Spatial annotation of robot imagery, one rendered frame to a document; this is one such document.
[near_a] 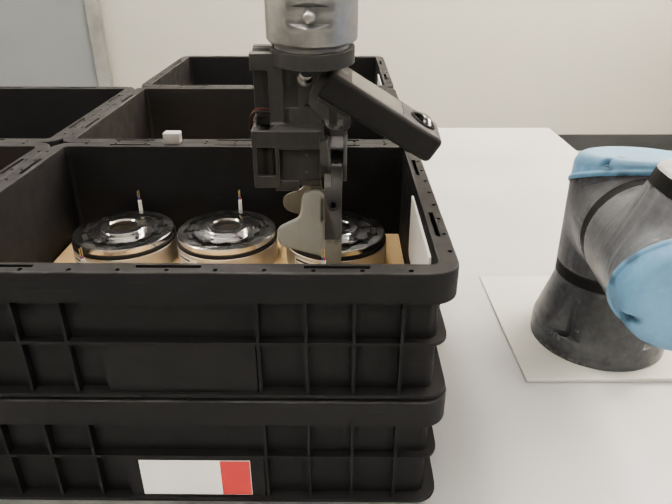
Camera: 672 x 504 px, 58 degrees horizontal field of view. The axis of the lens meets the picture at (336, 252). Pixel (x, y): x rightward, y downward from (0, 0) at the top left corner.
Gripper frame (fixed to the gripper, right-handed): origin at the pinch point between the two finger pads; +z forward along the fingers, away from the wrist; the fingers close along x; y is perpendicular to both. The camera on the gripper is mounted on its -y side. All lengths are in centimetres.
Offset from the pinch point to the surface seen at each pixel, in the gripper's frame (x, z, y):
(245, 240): -0.9, -0.7, 9.1
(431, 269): 17.3, -9.2, -6.5
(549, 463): 14.1, 14.1, -19.8
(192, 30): -304, 38, 83
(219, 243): 0.1, -0.9, 11.5
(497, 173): -65, 20, -34
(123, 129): -28.6, -2.3, 29.7
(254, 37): -304, 42, 48
